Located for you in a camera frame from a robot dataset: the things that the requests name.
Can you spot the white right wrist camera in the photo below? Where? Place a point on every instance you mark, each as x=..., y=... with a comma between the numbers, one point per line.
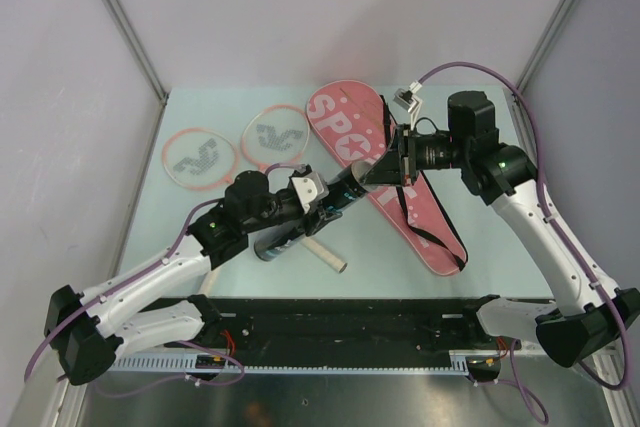
x=408, y=100

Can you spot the black shuttlecock tube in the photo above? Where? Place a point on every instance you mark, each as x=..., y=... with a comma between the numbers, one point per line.
x=344, y=190

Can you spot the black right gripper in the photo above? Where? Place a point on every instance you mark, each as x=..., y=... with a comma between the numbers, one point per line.
x=387, y=171

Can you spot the grey slotted cable duct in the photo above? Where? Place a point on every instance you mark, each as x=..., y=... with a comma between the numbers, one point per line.
x=184, y=362

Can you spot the pink racket bag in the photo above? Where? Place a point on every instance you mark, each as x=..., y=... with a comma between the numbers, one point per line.
x=347, y=117

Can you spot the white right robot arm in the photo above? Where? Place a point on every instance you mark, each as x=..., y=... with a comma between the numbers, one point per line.
x=588, y=310

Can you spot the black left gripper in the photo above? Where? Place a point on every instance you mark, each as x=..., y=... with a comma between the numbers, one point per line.
x=319, y=219

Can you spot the pink racket rear head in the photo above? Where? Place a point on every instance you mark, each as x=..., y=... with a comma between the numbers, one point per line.
x=200, y=160

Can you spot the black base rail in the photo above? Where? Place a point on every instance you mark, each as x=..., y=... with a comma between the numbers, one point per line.
x=348, y=334

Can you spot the left aluminium frame post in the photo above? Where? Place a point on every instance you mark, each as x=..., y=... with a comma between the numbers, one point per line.
x=134, y=44

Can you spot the right aluminium frame post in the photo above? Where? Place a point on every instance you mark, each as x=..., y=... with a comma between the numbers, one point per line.
x=551, y=33

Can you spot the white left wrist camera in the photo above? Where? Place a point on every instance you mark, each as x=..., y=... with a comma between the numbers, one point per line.
x=310, y=189

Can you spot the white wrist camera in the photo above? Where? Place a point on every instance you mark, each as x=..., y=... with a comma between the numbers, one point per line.
x=408, y=100
x=310, y=189

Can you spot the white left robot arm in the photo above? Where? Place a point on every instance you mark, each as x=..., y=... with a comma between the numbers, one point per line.
x=91, y=330

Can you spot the aluminium frame post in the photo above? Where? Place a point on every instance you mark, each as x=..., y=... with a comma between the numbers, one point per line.
x=134, y=44
x=551, y=33

